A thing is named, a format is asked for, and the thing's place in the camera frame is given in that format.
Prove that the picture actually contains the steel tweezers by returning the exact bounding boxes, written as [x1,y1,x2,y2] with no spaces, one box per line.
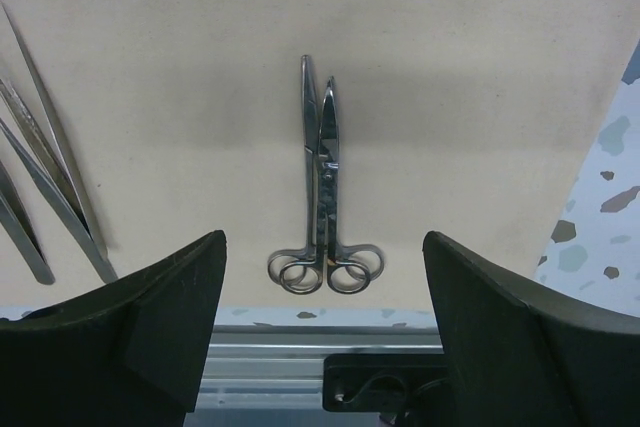
[1,9,118,284]
[1,164,55,285]

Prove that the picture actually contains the aluminium mounting rail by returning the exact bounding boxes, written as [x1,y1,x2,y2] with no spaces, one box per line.
[196,326,443,410]

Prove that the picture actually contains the steel forceps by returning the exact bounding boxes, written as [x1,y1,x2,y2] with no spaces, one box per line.
[267,54,384,288]

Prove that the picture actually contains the beige cloth wrap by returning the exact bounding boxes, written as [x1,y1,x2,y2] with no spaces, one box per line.
[0,0,640,311]

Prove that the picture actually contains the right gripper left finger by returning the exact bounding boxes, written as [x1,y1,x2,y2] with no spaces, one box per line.
[1,230,227,426]

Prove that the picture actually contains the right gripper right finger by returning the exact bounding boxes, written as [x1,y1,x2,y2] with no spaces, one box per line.
[423,231,639,426]

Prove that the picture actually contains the steel scissors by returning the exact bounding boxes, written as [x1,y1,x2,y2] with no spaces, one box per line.
[279,75,374,296]

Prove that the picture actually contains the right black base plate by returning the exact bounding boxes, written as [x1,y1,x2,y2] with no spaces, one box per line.
[322,353,455,426]

